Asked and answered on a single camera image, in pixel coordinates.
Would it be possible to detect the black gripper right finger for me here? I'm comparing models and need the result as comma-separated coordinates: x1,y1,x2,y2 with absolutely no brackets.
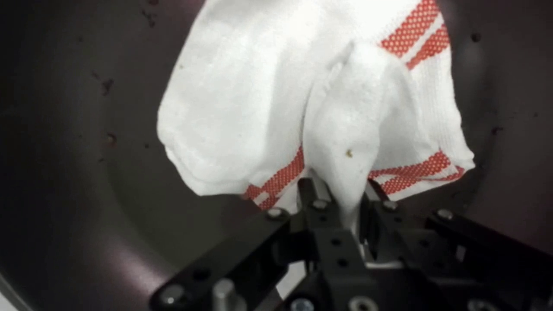
359,181,459,311

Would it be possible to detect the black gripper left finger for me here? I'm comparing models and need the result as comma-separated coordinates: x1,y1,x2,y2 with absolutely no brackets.
298,178,369,311

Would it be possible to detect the white red-striped kitchen towel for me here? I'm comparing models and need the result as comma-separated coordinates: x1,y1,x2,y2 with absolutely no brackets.
157,0,475,224

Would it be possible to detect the black frying pan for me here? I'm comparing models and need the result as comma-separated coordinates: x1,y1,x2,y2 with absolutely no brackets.
0,0,553,311

